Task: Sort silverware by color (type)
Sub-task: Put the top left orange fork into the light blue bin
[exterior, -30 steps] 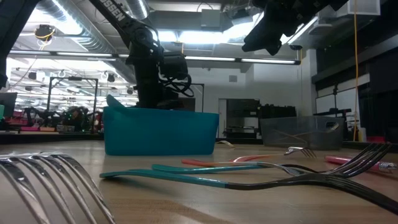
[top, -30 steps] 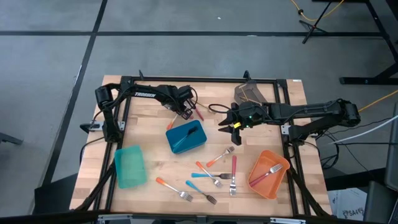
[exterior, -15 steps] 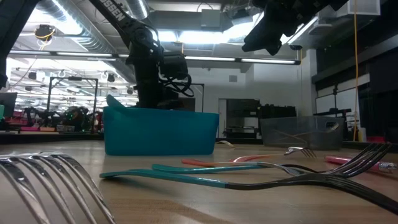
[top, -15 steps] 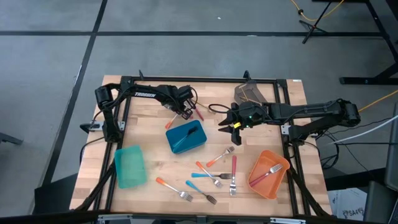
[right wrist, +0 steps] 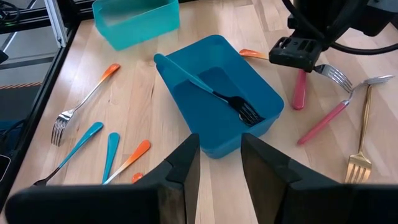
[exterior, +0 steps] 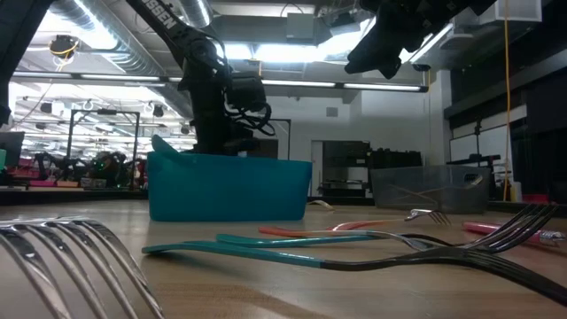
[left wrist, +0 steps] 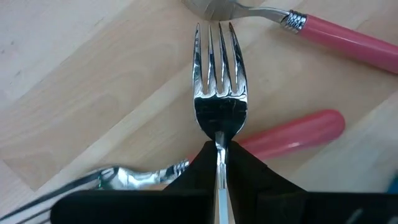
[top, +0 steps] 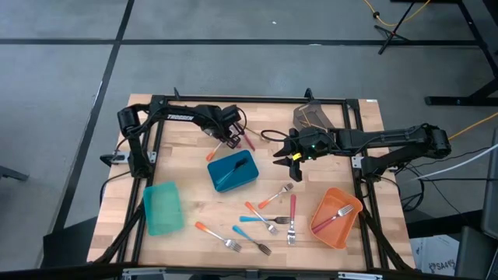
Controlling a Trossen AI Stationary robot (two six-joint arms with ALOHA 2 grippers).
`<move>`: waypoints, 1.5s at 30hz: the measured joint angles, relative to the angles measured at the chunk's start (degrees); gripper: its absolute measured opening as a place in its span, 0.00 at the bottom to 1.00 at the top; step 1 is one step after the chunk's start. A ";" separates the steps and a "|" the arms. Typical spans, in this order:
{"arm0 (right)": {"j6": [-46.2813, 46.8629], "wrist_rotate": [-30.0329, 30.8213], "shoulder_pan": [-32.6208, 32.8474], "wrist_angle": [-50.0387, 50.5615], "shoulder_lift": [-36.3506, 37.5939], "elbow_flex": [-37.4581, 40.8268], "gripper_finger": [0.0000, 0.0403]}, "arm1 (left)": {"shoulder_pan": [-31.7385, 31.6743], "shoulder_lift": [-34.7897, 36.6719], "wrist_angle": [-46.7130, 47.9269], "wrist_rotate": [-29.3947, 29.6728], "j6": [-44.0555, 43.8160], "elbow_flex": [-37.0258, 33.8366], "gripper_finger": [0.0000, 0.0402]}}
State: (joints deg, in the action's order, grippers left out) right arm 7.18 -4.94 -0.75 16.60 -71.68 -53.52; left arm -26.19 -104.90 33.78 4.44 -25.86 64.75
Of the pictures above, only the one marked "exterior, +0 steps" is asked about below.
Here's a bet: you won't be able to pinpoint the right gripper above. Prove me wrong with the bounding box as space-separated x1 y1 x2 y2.
345 0 448 80

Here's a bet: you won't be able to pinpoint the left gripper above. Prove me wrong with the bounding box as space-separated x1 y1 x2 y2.
190 66 262 157

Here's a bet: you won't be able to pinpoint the blue plastic bin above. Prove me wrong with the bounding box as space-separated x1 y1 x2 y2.
145 134 314 222

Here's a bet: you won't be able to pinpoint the blue-handled black fork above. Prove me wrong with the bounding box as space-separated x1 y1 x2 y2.
215 203 560 256
141 240 567 307

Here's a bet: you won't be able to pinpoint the translucent gray plastic bin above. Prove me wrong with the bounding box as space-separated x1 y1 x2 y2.
369 164 493 215

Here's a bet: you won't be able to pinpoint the long black light bar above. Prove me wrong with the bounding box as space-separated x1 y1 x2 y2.
0 70 430 93

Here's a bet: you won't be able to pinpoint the gray ceiling box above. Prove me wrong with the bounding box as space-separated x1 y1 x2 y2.
285 12 319 44

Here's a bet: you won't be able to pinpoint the bright ceiling light panel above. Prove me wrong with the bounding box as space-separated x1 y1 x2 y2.
223 24 454 64

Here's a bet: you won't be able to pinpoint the black equipment boxes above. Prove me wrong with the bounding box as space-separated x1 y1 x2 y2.
370 148 423 170

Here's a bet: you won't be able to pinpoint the background robot workstation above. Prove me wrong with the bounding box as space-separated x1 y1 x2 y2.
26 150 148 190

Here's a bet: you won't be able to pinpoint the dark shelf cabinet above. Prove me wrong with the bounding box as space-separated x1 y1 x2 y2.
321 140 371 198

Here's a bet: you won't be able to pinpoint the black stand with table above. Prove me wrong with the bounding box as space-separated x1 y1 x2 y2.
446 118 502 168

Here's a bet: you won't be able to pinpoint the dark monitor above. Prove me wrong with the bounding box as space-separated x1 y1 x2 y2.
0 131 26 168

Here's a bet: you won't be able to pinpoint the red box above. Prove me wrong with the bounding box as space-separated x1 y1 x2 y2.
522 192 550 205

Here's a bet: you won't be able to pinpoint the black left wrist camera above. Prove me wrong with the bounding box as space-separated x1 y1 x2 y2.
225 72 269 114

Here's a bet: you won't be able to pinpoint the black rig frame stand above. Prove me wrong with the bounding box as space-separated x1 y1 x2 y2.
66 108 141 190
275 117 292 160

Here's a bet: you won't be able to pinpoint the silver round duct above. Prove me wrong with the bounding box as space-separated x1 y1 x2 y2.
179 0 214 28

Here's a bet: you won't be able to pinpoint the white wall board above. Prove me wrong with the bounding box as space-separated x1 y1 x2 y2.
449 125 515 163

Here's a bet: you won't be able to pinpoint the black aluminium table frame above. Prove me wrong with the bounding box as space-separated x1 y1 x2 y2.
0 189 567 219

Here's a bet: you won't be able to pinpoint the black reel with yellow cord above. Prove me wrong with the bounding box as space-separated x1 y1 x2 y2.
47 34 81 61

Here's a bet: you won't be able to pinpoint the pink-handled silver fork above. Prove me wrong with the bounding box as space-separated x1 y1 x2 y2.
462 221 567 248

